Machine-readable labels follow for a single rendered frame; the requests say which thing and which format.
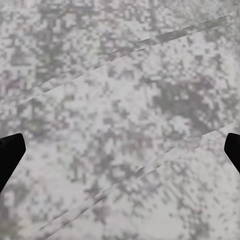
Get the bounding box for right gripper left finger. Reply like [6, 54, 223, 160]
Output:
[0, 133, 26, 193]

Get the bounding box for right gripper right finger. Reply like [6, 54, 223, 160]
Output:
[224, 133, 240, 173]

